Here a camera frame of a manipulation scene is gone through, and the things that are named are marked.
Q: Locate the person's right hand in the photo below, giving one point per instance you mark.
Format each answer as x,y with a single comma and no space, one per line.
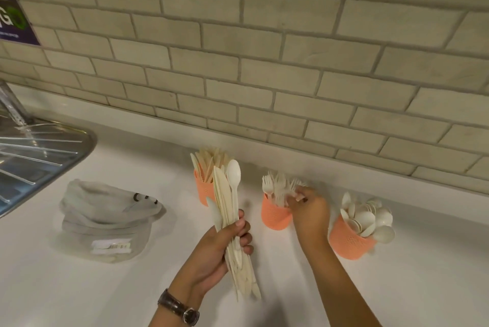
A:
313,219

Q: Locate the person's left hand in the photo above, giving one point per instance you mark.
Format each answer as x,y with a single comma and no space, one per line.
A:
206,258

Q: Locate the spoons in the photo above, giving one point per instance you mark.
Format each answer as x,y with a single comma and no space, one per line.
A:
366,217

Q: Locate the bunch of mixed plastic cutlery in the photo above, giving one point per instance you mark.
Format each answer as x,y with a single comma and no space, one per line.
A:
233,175

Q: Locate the translucent black print plastic bag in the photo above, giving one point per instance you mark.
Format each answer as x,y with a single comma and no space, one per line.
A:
107,219

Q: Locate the person's left forearm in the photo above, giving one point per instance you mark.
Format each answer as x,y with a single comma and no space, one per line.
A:
168,319

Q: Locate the person's right forearm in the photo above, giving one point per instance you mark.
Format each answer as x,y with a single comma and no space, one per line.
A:
340,292

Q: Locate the stainless steel sink drainboard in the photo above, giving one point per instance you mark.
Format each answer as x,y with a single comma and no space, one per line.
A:
34,162

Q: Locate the chrome faucet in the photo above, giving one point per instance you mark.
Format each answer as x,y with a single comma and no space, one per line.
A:
13,105

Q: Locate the blue wall sign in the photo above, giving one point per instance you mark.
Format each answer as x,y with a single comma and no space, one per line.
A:
15,21

